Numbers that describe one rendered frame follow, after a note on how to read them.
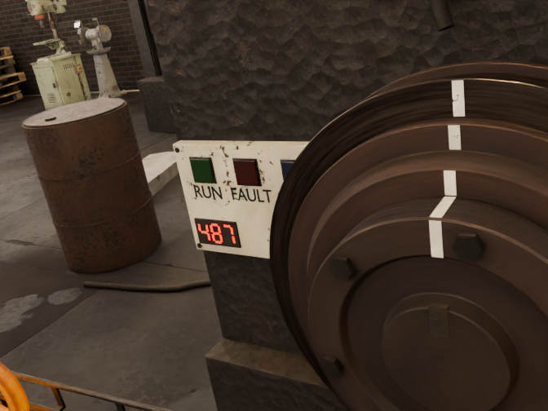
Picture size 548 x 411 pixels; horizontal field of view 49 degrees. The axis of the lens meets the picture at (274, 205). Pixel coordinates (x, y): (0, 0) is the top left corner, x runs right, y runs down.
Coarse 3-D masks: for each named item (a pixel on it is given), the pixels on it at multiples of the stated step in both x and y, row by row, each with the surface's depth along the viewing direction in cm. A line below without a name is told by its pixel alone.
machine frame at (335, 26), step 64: (192, 0) 81; (256, 0) 76; (320, 0) 72; (384, 0) 68; (448, 0) 65; (512, 0) 61; (192, 64) 86; (256, 64) 80; (320, 64) 75; (384, 64) 71; (192, 128) 90; (256, 128) 84; (320, 128) 79; (256, 320) 100; (256, 384) 98; (320, 384) 91
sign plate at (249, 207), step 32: (224, 160) 87; (256, 160) 84; (288, 160) 81; (192, 192) 93; (224, 192) 90; (256, 192) 87; (192, 224) 96; (224, 224) 92; (256, 224) 89; (256, 256) 92
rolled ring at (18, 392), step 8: (0, 368) 132; (0, 376) 131; (8, 376) 132; (0, 384) 131; (8, 384) 131; (16, 384) 132; (8, 392) 131; (16, 392) 132; (24, 392) 133; (8, 400) 132; (16, 400) 132; (24, 400) 133; (0, 408) 141; (8, 408) 133; (16, 408) 132; (24, 408) 134
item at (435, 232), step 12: (456, 84) 52; (456, 96) 53; (456, 108) 53; (456, 132) 52; (456, 144) 53; (444, 180) 53; (456, 192) 52; (444, 204) 51; (432, 216) 50; (432, 228) 50; (432, 240) 50; (432, 252) 51
